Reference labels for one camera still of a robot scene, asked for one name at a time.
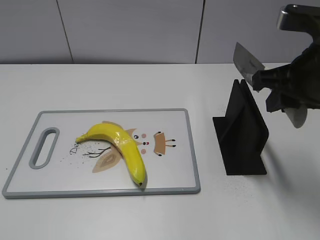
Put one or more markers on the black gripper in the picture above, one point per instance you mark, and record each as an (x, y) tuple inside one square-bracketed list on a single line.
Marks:
[(302, 75)]

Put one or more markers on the white handled kitchen knife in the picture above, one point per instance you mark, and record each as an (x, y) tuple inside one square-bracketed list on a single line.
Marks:
[(248, 65)]

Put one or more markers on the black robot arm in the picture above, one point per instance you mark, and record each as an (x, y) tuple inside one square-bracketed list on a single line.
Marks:
[(305, 19)]

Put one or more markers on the yellow plastic banana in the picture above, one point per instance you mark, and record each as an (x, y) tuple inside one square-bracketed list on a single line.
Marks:
[(124, 143)]

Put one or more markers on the black knife stand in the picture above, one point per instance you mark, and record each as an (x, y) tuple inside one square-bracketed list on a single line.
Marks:
[(241, 133)]

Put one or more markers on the grey rimmed white cutting board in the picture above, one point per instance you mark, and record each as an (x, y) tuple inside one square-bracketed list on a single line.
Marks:
[(52, 165)]

